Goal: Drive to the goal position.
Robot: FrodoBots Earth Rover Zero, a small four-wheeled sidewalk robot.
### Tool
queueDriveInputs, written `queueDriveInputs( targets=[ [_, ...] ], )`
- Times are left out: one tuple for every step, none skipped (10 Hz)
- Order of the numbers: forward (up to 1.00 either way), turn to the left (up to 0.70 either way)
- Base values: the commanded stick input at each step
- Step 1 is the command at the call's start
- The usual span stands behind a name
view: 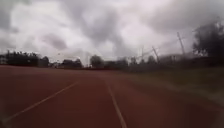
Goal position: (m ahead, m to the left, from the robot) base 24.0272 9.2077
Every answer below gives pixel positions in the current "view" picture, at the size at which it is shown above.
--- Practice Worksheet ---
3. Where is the tall utility pole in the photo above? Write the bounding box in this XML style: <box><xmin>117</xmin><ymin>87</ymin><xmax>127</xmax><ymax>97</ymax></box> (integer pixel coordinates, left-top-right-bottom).
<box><xmin>176</xmin><ymin>31</ymin><xmax>187</xmax><ymax>57</ymax></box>
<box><xmin>151</xmin><ymin>45</ymin><xmax>161</xmax><ymax>64</ymax></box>

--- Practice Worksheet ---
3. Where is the grass strip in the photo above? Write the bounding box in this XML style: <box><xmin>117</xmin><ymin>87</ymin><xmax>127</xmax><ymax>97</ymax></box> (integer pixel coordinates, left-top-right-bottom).
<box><xmin>126</xmin><ymin>67</ymin><xmax>224</xmax><ymax>108</ymax></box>

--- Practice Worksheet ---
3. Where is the red running track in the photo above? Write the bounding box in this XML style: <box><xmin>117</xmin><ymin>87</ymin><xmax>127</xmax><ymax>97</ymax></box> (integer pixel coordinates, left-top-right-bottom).
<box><xmin>0</xmin><ymin>64</ymin><xmax>223</xmax><ymax>128</ymax></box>

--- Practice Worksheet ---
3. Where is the row of trees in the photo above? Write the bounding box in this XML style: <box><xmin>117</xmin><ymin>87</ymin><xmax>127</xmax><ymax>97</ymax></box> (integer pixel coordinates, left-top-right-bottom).
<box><xmin>5</xmin><ymin>49</ymin><xmax>201</xmax><ymax>72</ymax></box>

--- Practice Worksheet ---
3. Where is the low building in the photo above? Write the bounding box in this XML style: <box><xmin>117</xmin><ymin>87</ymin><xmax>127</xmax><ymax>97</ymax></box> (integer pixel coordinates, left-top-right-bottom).
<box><xmin>0</xmin><ymin>54</ymin><xmax>8</xmax><ymax>66</ymax></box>

